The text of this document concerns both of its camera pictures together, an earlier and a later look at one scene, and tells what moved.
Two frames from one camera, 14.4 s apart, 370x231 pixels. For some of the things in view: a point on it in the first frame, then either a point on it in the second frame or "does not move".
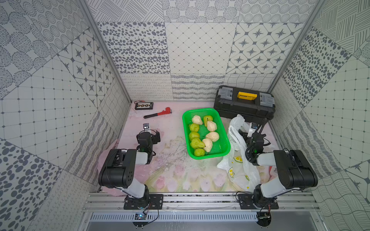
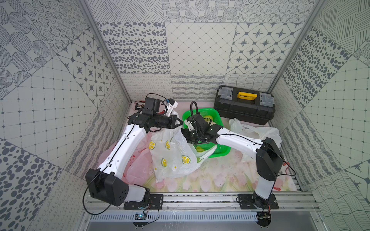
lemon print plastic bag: x=238 y=167 to x=173 y=155
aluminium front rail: x=92 y=201 does not move
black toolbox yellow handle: x=254 y=106 does not move
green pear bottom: x=199 y=152 does not move
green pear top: x=206 y=118 does not move
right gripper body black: x=249 y=147 to x=192 y=136
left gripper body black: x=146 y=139 to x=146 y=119
